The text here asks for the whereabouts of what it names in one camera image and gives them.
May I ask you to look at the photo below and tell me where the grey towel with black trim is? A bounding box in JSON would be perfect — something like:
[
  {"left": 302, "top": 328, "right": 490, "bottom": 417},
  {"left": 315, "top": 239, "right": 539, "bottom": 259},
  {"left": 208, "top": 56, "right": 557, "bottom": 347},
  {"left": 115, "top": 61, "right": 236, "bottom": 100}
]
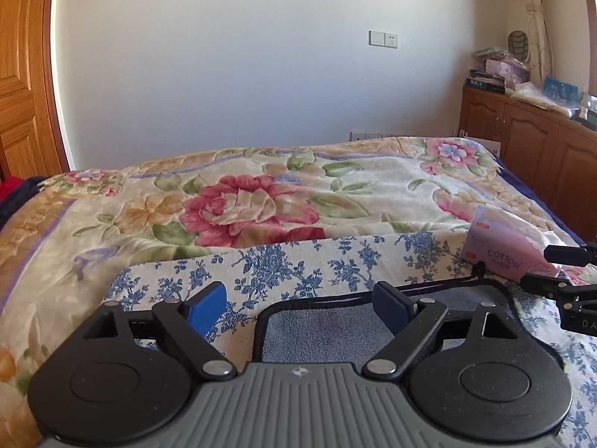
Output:
[{"left": 254, "top": 261, "right": 518, "bottom": 367}]

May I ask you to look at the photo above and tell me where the pink box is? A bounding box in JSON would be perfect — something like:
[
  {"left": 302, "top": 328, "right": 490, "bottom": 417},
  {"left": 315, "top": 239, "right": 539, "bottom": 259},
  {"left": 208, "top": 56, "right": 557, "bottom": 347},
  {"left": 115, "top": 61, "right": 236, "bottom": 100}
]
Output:
[{"left": 485, "top": 58, "right": 531, "bottom": 84}]

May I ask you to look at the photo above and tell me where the floral curtain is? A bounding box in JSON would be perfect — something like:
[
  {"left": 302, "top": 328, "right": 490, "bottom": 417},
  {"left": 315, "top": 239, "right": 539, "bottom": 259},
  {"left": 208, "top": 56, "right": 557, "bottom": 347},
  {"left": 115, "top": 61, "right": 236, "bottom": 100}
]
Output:
[{"left": 517, "top": 0, "right": 560, "bottom": 91}]

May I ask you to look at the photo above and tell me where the blue floral bed sheet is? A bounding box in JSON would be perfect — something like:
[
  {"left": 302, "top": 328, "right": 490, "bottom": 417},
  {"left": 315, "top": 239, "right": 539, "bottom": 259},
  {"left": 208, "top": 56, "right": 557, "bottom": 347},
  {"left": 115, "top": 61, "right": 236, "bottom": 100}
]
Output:
[{"left": 100, "top": 232, "right": 597, "bottom": 448}]

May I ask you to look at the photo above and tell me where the dark blue cloth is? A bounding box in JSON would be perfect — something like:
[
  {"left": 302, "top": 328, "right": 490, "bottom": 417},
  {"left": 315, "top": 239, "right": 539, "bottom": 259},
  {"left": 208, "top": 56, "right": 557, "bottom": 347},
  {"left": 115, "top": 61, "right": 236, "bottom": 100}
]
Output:
[{"left": 0, "top": 175, "right": 48, "bottom": 231}]

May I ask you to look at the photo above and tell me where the dark flat box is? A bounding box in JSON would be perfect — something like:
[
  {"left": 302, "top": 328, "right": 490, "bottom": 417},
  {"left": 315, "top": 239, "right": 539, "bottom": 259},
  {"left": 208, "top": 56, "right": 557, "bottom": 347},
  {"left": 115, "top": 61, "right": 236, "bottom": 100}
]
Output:
[{"left": 468, "top": 77, "right": 507, "bottom": 95}]

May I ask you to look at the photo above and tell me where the wooden cabinet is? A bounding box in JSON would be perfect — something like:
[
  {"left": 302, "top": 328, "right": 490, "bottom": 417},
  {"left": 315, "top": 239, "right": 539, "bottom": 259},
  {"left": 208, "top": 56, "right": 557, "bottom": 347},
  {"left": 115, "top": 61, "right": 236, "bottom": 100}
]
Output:
[{"left": 459, "top": 85, "right": 597, "bottom": 246}]

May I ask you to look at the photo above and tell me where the wooden door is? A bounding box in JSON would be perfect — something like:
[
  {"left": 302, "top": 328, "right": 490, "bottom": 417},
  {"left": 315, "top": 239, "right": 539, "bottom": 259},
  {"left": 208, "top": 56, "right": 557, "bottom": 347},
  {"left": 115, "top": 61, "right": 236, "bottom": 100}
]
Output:
[{"left": 0, "top": 0, "right": 72, "bottom": 183}]

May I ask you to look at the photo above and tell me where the clear plastic bag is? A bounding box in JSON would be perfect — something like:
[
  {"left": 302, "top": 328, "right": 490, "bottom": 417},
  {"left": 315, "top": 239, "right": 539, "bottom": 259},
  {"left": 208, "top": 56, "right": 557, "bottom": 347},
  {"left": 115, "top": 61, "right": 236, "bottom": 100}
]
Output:
[{"left": 510, "top": 81, "right": 572, "bottom": 113}]

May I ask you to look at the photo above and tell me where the grey oval hand fan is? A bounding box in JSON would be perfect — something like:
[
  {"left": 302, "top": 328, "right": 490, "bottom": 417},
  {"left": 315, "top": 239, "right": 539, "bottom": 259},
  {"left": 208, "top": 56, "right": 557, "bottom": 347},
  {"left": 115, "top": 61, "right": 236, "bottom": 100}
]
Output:
[{"left": 508, "top": 31, "right": 531, "bottom": 62}]

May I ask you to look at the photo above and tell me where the pink tissue pack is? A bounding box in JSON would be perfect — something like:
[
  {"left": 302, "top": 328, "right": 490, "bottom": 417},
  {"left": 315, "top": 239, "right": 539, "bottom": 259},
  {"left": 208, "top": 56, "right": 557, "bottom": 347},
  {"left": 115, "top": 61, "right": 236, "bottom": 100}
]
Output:
[{"left": 459, "top": 204, "right": 563, "bottom": 281}]

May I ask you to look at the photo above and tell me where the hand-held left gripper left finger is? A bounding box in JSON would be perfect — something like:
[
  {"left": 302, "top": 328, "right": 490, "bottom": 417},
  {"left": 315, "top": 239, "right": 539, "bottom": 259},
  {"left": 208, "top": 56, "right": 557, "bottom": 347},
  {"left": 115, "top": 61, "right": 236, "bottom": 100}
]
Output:
[{"left": 83, "top": 281, "right": 237, "bottom": 380}]

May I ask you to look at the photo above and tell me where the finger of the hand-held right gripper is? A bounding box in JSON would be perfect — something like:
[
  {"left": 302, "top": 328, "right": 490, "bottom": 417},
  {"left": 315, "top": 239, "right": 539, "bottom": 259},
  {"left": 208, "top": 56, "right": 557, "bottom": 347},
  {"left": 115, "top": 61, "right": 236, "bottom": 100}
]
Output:
[
  {"left": 520, "top": 273, "right": 575, "bottom": 298},
  {"left": 544, "top": 242, "right": 597, "bottom": 268}
]

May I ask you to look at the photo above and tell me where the red cloth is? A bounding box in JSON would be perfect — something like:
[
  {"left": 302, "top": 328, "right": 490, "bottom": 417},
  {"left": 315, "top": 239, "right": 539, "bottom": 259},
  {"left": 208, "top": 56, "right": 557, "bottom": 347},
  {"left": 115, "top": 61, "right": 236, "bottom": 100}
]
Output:
[{"left": 0, "top": 176, "right": 29, "bottom": 206}]

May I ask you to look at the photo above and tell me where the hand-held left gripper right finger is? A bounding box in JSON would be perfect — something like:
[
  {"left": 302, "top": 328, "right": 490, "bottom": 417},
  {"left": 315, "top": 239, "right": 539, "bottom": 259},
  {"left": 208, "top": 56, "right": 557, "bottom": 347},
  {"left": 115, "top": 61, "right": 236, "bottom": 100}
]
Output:
[{"left": 363, "top": 281, "right": 519, "bottom": 380}]

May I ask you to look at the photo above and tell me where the white wall switch plate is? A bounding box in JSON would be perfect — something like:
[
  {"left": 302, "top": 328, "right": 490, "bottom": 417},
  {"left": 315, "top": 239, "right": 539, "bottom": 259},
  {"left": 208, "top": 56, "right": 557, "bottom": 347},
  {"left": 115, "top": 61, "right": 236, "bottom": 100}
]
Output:
[{"left": 369, "top": 30, "right": 400, "bottom": 49}]

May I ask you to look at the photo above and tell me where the blue printed box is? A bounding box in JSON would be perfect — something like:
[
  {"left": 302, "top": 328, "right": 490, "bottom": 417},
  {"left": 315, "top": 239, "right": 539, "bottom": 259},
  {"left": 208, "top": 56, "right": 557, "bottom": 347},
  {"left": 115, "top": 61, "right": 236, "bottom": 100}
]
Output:
[{"left": 543, "top": 76, "right": 580, "bottom": 107}]

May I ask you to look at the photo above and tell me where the floral plush blanket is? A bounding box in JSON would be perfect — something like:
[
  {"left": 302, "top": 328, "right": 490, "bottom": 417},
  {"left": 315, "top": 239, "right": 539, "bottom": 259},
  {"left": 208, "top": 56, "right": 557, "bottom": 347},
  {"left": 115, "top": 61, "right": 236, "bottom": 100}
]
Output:
[{"left": 0, "top": 135, "right": 584, "bottom": 448}]

